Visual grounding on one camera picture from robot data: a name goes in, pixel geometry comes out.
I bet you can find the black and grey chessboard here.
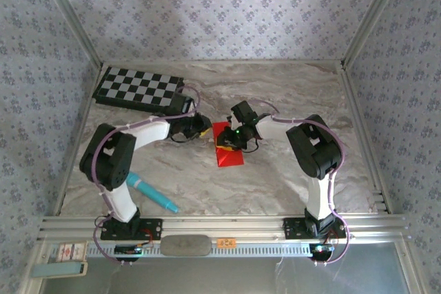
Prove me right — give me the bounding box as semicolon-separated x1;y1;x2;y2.
92;66;185;116

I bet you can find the teal marker pen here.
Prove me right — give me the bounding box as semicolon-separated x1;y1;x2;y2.
125;171;181;214

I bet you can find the grey oval pad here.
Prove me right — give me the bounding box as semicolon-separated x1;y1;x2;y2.
161;234;212;258

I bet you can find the grey metal shelf panel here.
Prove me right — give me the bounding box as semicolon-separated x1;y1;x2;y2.
39;242;413;294

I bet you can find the red and white card box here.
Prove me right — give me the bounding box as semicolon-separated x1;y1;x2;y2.
57;242;87;262

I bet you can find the teal flat box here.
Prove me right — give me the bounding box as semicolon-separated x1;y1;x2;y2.
30;261;89;278

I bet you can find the aluminium front frame rail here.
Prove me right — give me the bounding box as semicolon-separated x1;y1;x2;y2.
37;214;413;242

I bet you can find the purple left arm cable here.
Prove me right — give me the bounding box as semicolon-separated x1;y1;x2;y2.
92;83;201;267

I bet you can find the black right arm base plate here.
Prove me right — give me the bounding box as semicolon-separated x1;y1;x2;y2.
282;217;347;240

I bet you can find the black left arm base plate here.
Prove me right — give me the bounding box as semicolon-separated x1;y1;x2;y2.
99;217;163;242

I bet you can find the grey slotted cable duct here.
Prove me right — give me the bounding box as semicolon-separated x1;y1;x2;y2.
85;242;316;259

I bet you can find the aluminium side rail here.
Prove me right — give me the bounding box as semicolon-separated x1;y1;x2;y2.
339;65;393;214
53;63;106;218

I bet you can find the aluminium corner post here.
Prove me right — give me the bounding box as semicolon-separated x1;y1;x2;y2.
340;0;411;70
34;0;104;71

